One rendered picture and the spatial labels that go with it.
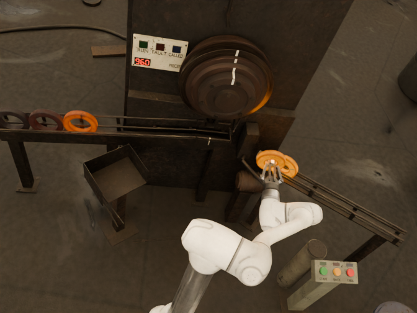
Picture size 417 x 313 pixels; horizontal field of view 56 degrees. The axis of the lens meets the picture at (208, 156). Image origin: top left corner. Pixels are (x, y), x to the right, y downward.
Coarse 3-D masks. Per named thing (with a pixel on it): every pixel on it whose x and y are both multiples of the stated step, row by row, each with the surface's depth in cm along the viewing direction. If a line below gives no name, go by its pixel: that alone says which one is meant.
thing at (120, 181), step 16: (128, 144) 210; (96, 160) 204; (112, 160) 213; (128, 160) 218; (96, 176) 210; (112, 176) 211; (128, 176) 212; (144, 176) 210; (96, 192) 199; (112, 192) 206; (128, 192) 207; (112, 224) 255; (128, 224) 260; (112, 240) 251
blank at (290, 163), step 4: (288, 156) 220; (288, 160) 218; (292, 160) 219; (288, 164) 220; (292, 164) 218; (296, 164) 219; (284, 168) 228; (292, 168) 220; (296, 168) 219; (284, 172) 226; (288, 172) 224; (292, 172) 222; (296, 172) 220; (292, 176) 224
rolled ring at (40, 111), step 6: (30, 114) 211; (36, 114) 209; (42, 114) 209; (48, 114) 209; (54, 114) 211; (30, 120) 213; (36, 120) 216; (60, 120) 213; (36, 126) 216; (42, 126) 220; (60, 126) 217; (54, 132) 221
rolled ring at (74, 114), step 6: (66, 114) 212; (72, 114) 210; (78, 114) 210; (84, 114) 211; (90, 114) 213; (66, 120) 213; (90, 120) 213; (96, 120) 217; (66, 126) 217; (72, 126) 220; (96, 126) 217
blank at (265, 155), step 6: (270, 150) 204; (258, 156) 207; (264, 156) 205; (270, 156) 204; (276, 156) 203; (282, 156) 204; (258, 162) 209; (264, 162) 209; (276, 162) 210; (282, 162) 207
